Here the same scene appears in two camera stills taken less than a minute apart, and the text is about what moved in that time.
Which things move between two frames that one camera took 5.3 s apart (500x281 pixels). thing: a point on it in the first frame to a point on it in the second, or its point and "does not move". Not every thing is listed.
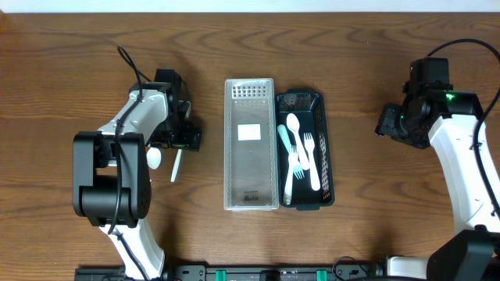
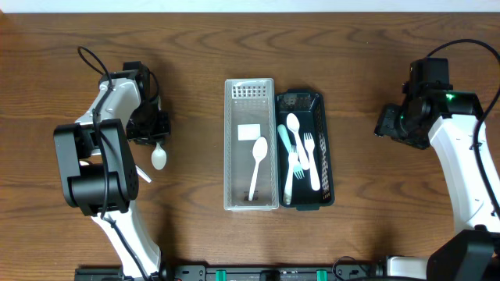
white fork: [293, 161] does not move
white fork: [309, 147] does not move
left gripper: [187, 140] to [150, 133]
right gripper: [391, 127] does not move
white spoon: [176, 164] to [259, 148]
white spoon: [293, 123] does not move
